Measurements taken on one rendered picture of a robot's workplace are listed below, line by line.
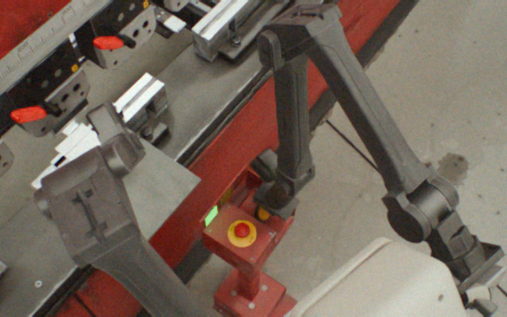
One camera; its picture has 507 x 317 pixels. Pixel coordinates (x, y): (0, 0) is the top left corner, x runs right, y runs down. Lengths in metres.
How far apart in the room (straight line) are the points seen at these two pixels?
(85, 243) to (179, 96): 0.97
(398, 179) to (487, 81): 1.91
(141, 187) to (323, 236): 1.17
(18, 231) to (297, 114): 0.72
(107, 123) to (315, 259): 1.35
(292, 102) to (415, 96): 1.67
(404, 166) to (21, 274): 0.88
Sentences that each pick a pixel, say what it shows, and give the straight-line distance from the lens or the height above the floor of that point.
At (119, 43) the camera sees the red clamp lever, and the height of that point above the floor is 1.29.
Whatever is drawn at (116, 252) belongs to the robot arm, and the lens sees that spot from 0.67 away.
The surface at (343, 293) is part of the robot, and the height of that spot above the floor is 1.34.
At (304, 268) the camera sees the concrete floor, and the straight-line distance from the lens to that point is 2.29.
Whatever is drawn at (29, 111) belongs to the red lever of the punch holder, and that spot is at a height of 1.30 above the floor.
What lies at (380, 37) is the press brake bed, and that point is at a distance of 2.85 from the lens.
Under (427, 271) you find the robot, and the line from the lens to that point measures 0.86.
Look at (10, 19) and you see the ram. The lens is 1.02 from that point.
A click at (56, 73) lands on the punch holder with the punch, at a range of 1.15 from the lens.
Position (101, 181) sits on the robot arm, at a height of 1.58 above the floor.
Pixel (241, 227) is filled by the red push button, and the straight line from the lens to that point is 1.46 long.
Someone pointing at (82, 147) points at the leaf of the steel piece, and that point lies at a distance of 1.39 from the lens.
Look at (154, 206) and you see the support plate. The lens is 1.29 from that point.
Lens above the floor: 2.17
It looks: 62 degrees down
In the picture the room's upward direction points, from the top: 1 degrees clockwise
